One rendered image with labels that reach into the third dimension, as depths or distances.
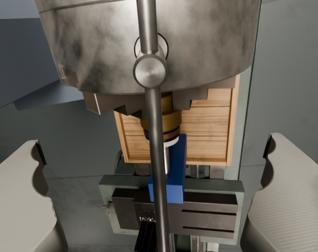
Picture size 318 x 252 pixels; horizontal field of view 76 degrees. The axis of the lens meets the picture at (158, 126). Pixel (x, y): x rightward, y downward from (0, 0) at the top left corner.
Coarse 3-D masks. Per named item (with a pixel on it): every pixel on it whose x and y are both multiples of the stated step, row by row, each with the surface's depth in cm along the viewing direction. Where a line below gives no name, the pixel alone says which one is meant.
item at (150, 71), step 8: (160, 48) 16; (144, 56) 12; (152, 56) 12; (160, 56) 12; (136, 64) 12; (144, 64) 12; (152, 64) 12; (160, 64) 12; (136, 72) 12; (144, 72) 12; (152, 72) 12; (160, 72) 12; (136, 80) 13; (144, 80) 13; (152, 80) 13; (160, 80) 13; (152, 88) 13
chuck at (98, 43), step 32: (128, 0) 18; (160, 0) 18; (192, 0) 18; (224, 0) 20; (256, 0) 23; (64, 32) 22; (96, 32) 20; (128, 32) 19; (160, 32) 19; (192, 32) 20; (224, 32) 21; (64, 64) 25; (96, 64) 22; (128, 64) 21; (192, 64) 21; (224, 64) 23
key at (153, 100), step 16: (144, 0) 12; (144, 16) 12; (144, 32) 13; (144, 48) 13; (160, 96) 15; (160, 112) 16; (160, 128) 16; (160, 144) 16; (160, 160) 17; (160, 176) 17; (160, 192) 17; (160, 208) 18; (160, 224) 18; (160, 240) 19
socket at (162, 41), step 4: (160, 36) 19; (160, 40) 20; (164, 40) 20; (136, 44) 20; (160, 44) 20; (164, 44) 20; (136, 48) 20; (164, 48) 20; (136, 52) 20; (164, 52) 20; (136, 56) 20
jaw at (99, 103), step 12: (72, 72) 26; (72, 84) 27; (84, 96) 30; (96, 96) 27; (108, 96) 29; (120, 96) 30; (132, 96) 32; (144, 96) 34; (96, 108) 28; (108, 108) 29; (120, 108) 33; (132, 108) 32; (144, 108) 34
